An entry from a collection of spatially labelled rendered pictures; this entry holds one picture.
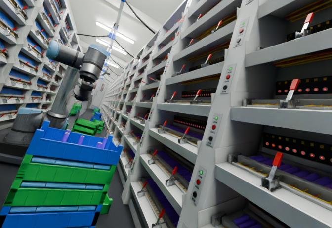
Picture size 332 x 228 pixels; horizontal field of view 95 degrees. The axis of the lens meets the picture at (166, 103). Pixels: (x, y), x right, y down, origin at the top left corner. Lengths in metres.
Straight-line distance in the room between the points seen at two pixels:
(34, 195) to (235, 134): 0.70
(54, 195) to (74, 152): 0.15
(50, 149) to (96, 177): 0.19
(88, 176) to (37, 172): 0.16
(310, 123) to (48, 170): 0.75
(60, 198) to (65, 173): 0.09
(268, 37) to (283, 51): 0.21
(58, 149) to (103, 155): 0.16
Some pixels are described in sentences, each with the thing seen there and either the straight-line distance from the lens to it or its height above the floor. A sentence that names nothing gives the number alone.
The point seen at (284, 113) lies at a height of 0.74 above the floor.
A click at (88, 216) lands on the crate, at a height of 0.20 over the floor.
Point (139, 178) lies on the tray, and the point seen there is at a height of 0.20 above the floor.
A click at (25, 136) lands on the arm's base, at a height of 0.19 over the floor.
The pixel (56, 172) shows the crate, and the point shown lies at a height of 0.35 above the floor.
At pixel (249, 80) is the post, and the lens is 0.65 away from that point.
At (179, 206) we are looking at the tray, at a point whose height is 0.35.
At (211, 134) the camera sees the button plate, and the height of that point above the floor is 0.64.
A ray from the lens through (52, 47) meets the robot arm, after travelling 0.93.
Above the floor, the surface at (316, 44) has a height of 0.92.
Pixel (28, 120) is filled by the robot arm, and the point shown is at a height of 0.31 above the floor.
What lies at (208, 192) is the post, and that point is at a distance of 0.59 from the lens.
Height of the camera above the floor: 0.63
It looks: 7 degrees up
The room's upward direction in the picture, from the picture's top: 18 degrees clockwise
